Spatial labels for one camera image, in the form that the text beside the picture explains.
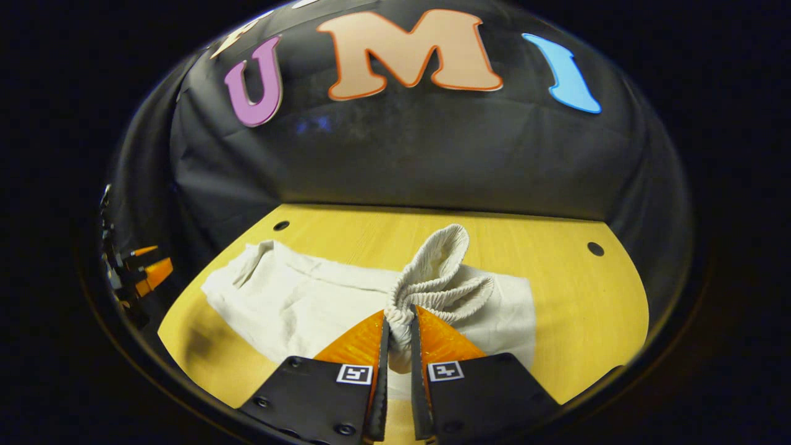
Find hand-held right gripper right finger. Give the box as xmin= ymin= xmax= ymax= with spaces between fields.
xmin=409 ymin=304 xmax=560 ymax=443

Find black backdrop cloth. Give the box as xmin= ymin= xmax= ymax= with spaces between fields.
xmin=102 ymin=0 xmax=693 ymax=310

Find white jeans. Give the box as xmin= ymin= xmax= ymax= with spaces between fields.
xmin=201 ymin=224 xmax=537 ymax=402

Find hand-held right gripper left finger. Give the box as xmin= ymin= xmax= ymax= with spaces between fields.
xmin=238 ymin=311 xmax=391 ymax=443

